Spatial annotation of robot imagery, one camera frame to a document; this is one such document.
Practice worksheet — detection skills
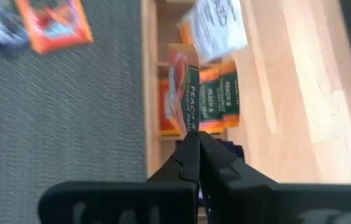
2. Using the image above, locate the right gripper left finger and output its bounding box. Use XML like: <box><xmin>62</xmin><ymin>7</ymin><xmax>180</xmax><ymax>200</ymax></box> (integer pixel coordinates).
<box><xmin>37</xmin><ymin>130</ymin><xmax>202</xmax><ymax>224</ymax></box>

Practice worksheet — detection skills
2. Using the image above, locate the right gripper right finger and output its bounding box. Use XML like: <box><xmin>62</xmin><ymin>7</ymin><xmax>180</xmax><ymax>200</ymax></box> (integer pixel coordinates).
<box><xmin>199</xmin><ymin>131</ymin><xmax>351</xmax><ymax>224</ymax></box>

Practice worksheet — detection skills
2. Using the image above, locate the white orange Tazo tea packet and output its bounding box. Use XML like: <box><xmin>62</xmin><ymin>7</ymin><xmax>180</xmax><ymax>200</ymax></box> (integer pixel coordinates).
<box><xmin>177</xmin><ymin>0</ymin><xmax>248</xmax><ymax>65</ymax></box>

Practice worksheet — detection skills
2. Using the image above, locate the wooden tea organiser box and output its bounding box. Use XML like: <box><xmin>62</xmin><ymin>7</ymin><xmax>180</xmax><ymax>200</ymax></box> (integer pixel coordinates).
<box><xmin>140</xmin><ymin>0</ymin><xmax>248</xmax><ymax>184</ymax></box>

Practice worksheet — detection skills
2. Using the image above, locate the grey woven placemat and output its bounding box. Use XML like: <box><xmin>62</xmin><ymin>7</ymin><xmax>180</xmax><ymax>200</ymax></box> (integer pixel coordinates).
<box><xmin>0</xmin><ymin>0</ymin><xmax>147</xmax><ymax>224</ymax></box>

